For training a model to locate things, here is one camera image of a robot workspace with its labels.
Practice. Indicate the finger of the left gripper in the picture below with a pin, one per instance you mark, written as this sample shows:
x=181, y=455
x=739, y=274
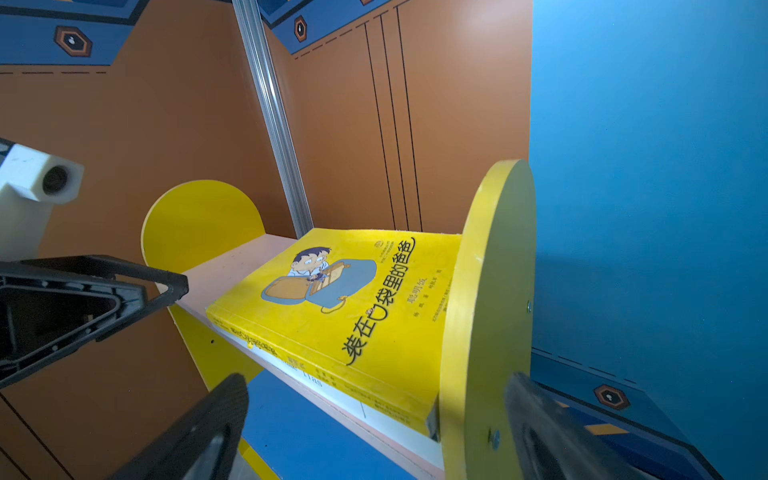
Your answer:
x=52, y=307

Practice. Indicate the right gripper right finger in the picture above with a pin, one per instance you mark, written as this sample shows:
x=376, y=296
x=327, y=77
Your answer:
x=550, y=444

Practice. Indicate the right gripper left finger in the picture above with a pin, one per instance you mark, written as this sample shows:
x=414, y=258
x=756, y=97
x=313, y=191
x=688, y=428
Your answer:
x=202, y=444

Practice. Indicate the white book with brown bars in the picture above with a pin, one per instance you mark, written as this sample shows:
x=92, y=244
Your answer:
x=415, y=453

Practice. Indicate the yellow cartoon cover book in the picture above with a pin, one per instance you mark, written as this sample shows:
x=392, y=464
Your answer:
x=360, y=310

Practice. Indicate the yellow pink blue bookshelf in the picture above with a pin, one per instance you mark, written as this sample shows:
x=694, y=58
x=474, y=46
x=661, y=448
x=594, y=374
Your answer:
x=212, y=232

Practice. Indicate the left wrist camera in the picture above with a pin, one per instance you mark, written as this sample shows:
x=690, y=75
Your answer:
x=32, y=184

